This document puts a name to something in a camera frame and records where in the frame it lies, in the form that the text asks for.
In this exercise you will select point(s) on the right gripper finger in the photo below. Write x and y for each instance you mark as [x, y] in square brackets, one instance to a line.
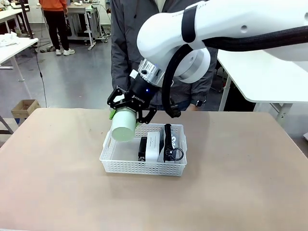
[144, 119]
[120, 104]

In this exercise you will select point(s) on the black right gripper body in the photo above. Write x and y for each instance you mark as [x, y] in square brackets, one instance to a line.
[140, 96]

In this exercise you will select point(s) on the pale green plastic cup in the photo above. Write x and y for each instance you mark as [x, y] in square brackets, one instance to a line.
[122, 127]

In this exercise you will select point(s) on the white rectangular box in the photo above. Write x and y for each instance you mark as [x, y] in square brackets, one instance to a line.
[152, 146]

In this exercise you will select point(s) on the black rectangular box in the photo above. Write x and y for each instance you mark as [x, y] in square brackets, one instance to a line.
[142, 149]

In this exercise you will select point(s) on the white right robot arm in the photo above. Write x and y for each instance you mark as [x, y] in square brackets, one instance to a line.
[163, 36]

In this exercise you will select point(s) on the white perforated plastic basket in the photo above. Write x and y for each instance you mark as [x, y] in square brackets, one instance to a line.
[144, 168]

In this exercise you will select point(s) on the person's left hand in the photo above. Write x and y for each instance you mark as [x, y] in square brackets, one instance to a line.
[196, 108]

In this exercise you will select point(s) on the person in grey jacket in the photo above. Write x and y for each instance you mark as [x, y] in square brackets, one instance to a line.
[125, 48]

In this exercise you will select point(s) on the black wrist watch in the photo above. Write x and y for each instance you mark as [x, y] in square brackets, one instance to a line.
[199, 103]

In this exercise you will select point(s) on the open cardboard box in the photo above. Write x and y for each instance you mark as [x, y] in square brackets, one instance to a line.
[24, 108]

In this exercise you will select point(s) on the grey workbench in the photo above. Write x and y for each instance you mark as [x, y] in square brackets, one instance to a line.
[77, 9]

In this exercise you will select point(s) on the person in orange top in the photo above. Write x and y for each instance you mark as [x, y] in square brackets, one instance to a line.
[55, 19]

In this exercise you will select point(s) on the white side table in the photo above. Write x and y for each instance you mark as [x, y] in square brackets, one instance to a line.
[252, 79]

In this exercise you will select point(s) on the black metal stand leg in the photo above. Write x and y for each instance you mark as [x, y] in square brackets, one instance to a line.
[6, 125]

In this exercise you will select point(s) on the white table with cloth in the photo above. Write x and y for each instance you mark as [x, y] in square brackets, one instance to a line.
[14, 50]

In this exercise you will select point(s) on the white crumpled cloth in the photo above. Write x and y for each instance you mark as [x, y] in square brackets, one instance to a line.
[9, 39]

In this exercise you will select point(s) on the white long table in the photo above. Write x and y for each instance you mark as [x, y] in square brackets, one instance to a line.
[9, 14]

